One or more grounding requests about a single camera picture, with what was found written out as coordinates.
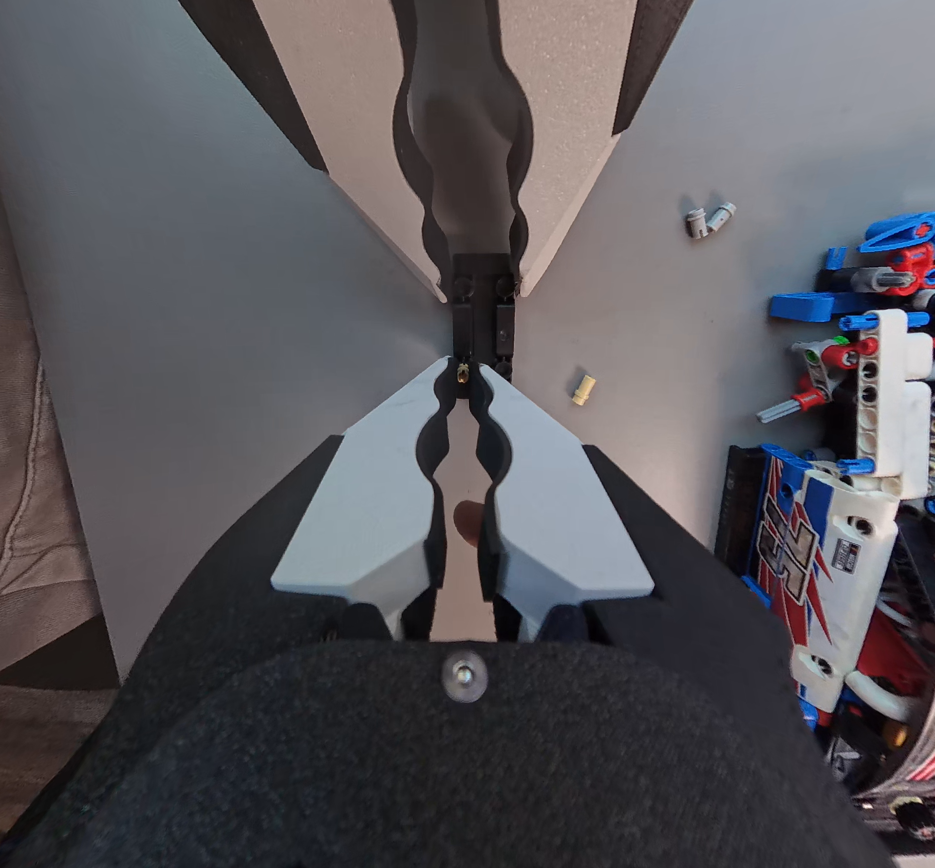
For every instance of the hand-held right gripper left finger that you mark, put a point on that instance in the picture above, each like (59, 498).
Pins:
(358, 517)

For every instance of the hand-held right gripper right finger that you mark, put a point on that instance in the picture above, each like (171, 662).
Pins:
(570, 517)

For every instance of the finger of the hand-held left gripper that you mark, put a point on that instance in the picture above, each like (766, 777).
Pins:
(329, 79)
(570, 79)

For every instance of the black brick assembly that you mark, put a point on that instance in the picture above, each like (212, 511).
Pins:
(482, 313)

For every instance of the toy brick race car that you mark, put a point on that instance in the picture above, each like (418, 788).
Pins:
(840, 554)

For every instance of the grey desk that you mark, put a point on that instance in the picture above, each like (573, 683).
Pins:
(182, 298)

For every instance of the person's right hand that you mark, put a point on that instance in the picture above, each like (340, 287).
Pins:
(467, 521)

